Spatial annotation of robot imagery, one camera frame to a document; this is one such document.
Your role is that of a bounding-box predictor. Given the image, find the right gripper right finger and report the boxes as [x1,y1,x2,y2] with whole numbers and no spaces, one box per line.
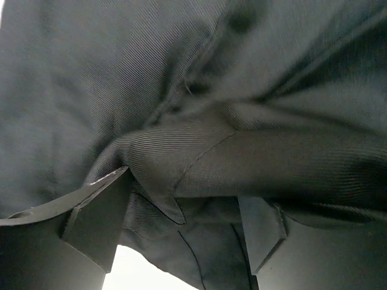
[238,197,386,289]

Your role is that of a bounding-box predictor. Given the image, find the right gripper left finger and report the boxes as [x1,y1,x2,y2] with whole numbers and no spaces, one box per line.
[1,167,131,290]

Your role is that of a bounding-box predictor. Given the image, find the black skirt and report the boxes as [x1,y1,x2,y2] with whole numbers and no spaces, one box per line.
[1,1,386,289]

